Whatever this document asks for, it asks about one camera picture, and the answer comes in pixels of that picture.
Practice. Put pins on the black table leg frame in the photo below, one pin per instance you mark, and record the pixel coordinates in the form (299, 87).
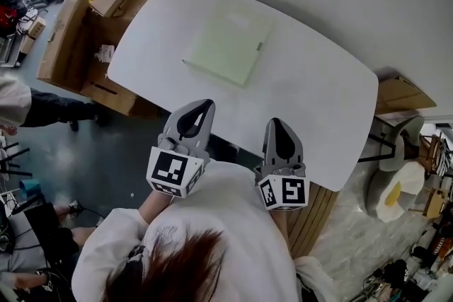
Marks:
(382, 138)

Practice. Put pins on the wooden rack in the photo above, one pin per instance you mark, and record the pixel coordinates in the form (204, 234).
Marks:
(437, 152)

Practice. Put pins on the white shoes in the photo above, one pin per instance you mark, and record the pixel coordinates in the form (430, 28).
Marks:
(26, 21)

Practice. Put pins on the large brown cardboard box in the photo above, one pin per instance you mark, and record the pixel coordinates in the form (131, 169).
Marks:
(106, 46)

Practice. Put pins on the black white hair scrunchie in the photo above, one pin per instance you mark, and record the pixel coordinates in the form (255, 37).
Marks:
(136, 254)

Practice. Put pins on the red black bag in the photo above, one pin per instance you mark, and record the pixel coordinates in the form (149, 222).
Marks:
(7, 16)

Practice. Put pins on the black chair legs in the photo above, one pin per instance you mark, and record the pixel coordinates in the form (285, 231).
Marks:
(14, 159)

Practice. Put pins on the white paper label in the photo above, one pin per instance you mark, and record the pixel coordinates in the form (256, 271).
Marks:
(105, 53)

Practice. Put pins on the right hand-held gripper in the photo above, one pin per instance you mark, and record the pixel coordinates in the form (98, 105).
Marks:
(283, 187)

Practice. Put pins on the person's white sweatshirt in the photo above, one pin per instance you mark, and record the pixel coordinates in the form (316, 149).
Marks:
(226, 201)

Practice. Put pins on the grey shell chair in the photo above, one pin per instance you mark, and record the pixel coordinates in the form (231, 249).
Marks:
(396, 145)

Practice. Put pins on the yellow wooden stool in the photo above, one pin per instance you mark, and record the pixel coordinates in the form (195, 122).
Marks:
(437, 203)

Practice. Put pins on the flat brown cardboard sheet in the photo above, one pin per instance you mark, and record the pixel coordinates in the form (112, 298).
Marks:
(403, 95)

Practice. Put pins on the person's left forearm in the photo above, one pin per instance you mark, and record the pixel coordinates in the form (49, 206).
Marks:
(155, 207)

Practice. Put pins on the teal bin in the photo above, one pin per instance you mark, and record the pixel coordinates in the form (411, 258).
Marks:
(30, 189)

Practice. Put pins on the tiny cardboard box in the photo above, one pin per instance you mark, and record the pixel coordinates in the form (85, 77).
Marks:
(37, 28)

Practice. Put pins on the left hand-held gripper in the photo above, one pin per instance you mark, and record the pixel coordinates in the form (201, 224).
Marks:
(173, 169)

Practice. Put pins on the wooden slatted panel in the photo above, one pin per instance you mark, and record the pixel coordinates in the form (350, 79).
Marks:
(308, 219)

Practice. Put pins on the long flat cardboard box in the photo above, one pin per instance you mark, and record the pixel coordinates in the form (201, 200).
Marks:
(62, 42)

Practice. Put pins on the light green folder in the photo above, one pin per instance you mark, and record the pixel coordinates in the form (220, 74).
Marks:
(230, 42)

